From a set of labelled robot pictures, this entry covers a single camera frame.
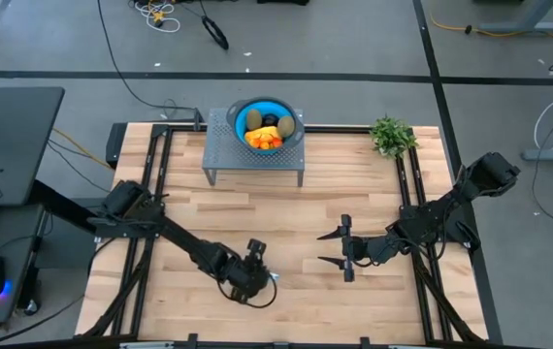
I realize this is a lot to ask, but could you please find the dark grey side desk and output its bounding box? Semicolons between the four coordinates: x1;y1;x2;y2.
0;203;48;325

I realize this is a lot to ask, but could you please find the black desk support beam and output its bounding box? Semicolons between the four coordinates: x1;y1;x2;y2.
28;177;103;235

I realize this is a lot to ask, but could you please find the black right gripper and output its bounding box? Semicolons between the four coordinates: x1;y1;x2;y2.
316;214;389;283

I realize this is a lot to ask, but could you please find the large black desk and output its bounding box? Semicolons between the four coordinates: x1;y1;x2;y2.
0;86;66;207

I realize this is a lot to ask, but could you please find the black cable loop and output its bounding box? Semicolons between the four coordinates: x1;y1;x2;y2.
200;15;231;51

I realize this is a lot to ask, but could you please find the long black floor cable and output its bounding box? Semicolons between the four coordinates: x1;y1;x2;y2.
96;0;199;113

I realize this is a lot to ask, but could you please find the white and yellow cable coil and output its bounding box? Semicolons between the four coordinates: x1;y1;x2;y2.
130;0;181;34

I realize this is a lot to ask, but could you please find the black aluminium table frame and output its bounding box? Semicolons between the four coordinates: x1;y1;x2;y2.
75;121;505;349

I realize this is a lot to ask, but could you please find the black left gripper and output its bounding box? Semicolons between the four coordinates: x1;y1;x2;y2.
220;238;273;304

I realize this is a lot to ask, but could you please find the small green potted plant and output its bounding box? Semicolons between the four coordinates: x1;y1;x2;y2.
369;114;419;160

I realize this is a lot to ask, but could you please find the grey perforated metal shelf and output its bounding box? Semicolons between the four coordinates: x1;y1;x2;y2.
201;106;306;188

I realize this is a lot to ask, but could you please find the blue collapsible bowl grey rim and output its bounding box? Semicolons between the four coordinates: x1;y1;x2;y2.
225;95;306;156

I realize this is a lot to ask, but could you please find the grey desk leg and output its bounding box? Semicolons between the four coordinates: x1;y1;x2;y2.
474;0;553;36

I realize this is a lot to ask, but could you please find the yellow cable by desk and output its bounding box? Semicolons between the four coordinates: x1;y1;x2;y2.
51;126;115;172

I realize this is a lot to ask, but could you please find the yellow toy mango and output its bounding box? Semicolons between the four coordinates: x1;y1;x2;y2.
244;125;282;143

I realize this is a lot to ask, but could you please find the yellow floor cable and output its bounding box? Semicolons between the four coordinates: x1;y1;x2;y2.
429;0;553;55

